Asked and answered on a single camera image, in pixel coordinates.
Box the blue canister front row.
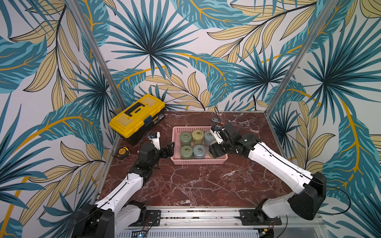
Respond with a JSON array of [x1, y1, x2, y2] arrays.
[[193, 144, 206, 159]]

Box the blue canister row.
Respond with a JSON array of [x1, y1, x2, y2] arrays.
[[193, 144, 206, 159], [204, 131, 216, 147]]

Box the green canister front row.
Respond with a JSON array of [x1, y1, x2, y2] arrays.
[[180, 145, 193, 160]]

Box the green canister row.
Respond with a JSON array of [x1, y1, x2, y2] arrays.
[[180, 131, 192, 146], [180, 145, 193, 160]]

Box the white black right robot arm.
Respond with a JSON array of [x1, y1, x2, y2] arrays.
[[209, 129, 326, 220]]

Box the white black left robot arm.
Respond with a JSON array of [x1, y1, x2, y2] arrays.
[[71, 142, 175, 238]]

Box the blue canister back row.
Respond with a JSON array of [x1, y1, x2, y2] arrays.
[[204, 131, 216, 147]]

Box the yellow-green canister back row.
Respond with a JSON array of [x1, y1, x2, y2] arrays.
[[191, 130, 204, 145]]

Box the green canister back row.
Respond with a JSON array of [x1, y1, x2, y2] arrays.
[[180, 131, 192, 146]]

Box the pink perforated plastic basket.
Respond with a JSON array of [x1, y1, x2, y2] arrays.
[[171, 126, 228, 165]]

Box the yellow black tape measure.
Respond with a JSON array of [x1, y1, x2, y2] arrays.
[[115, 146, 131, 159]]

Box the yellow black plastic toolbox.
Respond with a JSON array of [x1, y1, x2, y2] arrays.
[[109, 94, 165, 146]]

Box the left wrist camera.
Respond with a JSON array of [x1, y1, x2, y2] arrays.
[[148, 132, 161, 150]]

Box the orange handled adjustable wrench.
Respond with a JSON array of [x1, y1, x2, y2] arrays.
[[212, 118, 221, 124]]

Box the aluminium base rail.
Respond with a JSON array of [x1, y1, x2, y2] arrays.
[[116, 206, 330, 238]]

